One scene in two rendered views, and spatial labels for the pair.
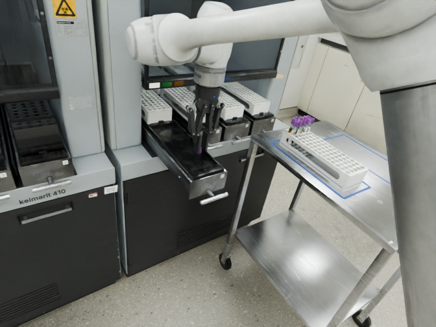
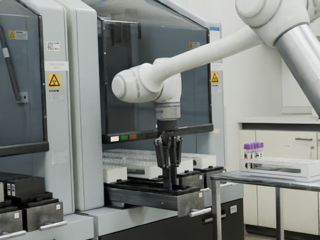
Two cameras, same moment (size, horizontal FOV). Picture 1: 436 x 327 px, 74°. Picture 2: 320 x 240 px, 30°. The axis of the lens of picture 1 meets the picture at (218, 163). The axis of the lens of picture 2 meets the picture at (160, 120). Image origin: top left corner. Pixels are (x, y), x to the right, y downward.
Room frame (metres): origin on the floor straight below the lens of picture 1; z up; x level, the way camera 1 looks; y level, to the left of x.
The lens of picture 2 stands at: (-1.22, 0.33, 1.15)
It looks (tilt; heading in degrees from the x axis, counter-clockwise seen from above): 3 degrees down; 353
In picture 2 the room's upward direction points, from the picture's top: 2 degrees counter-clockwise
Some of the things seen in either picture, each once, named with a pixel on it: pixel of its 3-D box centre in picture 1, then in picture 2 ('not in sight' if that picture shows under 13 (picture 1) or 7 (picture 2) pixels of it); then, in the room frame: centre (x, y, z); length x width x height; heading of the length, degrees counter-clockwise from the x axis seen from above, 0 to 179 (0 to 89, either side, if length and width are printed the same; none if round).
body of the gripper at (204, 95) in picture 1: (206, 98); (168, 132); (0.83, 0.07, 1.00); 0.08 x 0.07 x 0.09; 130
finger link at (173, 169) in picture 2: (204, 141); (172, 176); (0.84, 0.06, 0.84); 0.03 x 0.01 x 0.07; 40
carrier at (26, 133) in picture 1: (37, 134); (28, 188); (0.70, 0.54, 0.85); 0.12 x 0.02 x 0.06; 130
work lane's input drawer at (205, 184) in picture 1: (163, 134); (124, 192); (0.95, 0.22, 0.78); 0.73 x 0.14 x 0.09; 40
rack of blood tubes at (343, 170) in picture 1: (319, 156); (279, 167); (0.87, -0.34, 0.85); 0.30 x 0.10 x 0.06; 38
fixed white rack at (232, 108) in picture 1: (215, 100); (158, 165); (1.23, 0.06, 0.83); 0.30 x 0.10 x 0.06; 40
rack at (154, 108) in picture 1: (145, 102); (92, 174); (1.08, 0.34, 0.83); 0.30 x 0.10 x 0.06; 40
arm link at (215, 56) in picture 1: (210, 34); (163, 80); (0.82, 0.08, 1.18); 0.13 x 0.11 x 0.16; 132
